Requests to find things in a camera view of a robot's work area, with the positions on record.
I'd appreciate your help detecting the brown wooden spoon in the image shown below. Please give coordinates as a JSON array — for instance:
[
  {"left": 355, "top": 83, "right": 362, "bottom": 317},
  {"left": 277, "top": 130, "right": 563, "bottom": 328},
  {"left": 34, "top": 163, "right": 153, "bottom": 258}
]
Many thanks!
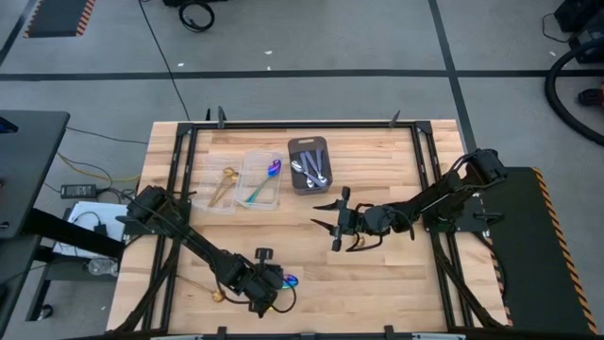
[{"left": 214, "top": 172, "right": 241, "bottom": 204}]

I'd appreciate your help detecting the purple-handled silver spoon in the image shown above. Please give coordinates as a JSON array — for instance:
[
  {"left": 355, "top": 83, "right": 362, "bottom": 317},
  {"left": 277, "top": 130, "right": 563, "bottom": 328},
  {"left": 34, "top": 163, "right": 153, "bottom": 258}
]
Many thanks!
[
  {"left": 309, "top": 150, "right": 320, "bottom": 188},
  {"left": 316, "top": 148, "right": 329, "bottom": 186},
  {"left": 300, "top": 151, "right": 315, "bottom": 189},
  {"left": 290, "top": 160, "right": 327, "bottom": 186}
]

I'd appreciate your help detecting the white paper sheet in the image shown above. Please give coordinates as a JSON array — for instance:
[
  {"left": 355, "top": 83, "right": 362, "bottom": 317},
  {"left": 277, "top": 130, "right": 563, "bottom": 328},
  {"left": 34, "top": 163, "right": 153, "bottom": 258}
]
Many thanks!
[{"left": 51, "top": 201, "right": 131, "bottom": 260}]

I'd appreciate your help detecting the gold spoon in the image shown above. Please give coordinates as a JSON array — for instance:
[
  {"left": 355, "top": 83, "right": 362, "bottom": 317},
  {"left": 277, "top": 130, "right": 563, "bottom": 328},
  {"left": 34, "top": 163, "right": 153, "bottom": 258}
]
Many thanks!
[
  {"left": 209, "top": 166, "right": 236, "bottom": 208},
  {"left": 176, "top": 274, "right": 227, "bottom": 304}
]

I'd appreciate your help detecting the grey plastic bin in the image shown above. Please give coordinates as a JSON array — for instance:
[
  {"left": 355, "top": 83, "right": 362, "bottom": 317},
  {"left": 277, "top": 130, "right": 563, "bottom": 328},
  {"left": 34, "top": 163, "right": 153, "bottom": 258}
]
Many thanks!
[{"left": 287, "top": 135, "right": 334, "bottom": 196}]

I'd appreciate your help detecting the black power adapter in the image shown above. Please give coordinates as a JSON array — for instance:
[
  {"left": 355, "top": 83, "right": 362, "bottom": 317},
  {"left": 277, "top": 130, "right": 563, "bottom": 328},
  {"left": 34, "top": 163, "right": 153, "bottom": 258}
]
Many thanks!
[{"left": 59, "top": 183, "right": 98, "bottom": 200}]

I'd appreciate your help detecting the black desk support beam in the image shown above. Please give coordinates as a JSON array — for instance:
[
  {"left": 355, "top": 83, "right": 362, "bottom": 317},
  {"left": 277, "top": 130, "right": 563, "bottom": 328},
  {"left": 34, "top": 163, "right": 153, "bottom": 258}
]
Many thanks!
[{"left": 21, "top": 207, "right": 127, "bottom": 260}]

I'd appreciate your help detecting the black platform with striped edge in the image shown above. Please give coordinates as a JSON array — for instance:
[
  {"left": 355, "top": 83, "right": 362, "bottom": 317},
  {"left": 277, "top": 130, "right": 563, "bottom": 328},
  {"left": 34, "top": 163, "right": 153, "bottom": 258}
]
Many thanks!
[{"left": 479, "top": 165, "right": 599, "bottom": 335}]

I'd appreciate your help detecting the black equipment case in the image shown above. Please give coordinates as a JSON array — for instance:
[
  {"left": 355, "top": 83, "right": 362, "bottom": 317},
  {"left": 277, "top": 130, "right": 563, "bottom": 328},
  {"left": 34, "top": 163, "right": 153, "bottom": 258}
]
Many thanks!
[{"left": 554, "top": 0, "right": 604, "bottom": 65}]

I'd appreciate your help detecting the coiled black cable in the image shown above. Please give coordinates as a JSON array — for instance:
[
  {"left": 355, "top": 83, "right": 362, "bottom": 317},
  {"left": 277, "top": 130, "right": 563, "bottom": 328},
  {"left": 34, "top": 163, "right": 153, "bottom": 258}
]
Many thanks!
[{"left": 177, "top": 0, "right": 216, "bottom": 34}]

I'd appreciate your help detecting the person's shoe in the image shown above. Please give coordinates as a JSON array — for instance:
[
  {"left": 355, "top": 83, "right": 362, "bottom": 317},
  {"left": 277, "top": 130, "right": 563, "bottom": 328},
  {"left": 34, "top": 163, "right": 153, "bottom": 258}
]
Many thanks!
[{"left": 578, "top": 88, "right": 604, "bottom": 108}]

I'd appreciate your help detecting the black desk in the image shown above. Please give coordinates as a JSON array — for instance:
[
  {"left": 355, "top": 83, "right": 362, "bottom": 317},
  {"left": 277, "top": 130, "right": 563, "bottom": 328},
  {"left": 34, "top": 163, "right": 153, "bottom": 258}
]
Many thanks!
[{"left": 0, "top": 110, "right": 71, "bottom": 240}]

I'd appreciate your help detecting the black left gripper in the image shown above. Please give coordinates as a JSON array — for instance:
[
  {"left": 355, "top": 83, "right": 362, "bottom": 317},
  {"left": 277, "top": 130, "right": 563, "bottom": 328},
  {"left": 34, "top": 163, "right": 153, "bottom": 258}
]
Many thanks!
[{"left": 244, "top": 246, "right": 290, "bottom": 318}]

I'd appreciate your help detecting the clear plastic bin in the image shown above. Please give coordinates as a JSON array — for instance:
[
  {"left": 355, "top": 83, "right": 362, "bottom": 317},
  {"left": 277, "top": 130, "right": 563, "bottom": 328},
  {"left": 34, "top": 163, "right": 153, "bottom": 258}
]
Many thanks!
[
  {"left": 204, "top": 151, "right": 245, "bottom": 214},
  {"left": 234, "top": 149, "right": 285, "bottom": 212}
]

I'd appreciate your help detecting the clear plastic bottle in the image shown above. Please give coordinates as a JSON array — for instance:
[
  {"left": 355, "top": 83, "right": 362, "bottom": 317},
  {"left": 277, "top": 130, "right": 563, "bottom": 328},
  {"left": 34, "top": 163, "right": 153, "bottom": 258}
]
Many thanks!
[{"left": 87, "top": 257, "right": 119, "bottom": 278}]

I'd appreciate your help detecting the yellow floor cable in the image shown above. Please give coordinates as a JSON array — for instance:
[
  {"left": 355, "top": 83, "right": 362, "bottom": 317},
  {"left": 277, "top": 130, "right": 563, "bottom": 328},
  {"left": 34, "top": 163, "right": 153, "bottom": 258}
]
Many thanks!
[{"left": 56, "top": 151, "right": 143, "bottom": 185}]

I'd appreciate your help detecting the black orange-striped floor mat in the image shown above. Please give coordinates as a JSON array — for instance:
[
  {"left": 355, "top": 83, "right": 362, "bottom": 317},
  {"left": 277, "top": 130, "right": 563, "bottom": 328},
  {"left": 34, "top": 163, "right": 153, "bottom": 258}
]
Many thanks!
[{"left": 23, "top": 0, "right": 97, "bottom": 39}]

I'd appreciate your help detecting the thick black hose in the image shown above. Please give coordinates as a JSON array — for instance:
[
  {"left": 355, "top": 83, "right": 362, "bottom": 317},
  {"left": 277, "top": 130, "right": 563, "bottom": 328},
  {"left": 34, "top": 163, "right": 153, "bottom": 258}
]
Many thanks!
[{"left": 545, "top": 37, "right": 604, "bottom": 146}]

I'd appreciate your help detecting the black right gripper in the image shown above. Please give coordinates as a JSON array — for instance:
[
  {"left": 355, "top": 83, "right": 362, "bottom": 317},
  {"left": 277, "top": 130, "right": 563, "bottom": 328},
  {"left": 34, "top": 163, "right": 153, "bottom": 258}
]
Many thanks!
[{"left": 310, "top": 185, "right": 368, "bottom": 253}]

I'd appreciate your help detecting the long black floor cable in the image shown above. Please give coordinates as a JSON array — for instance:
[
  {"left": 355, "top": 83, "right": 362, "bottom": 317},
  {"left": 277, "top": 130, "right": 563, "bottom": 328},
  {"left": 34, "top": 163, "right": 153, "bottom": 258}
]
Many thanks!
[{"left": 138, "top": 0, "right": 191, "bottom": 122}]

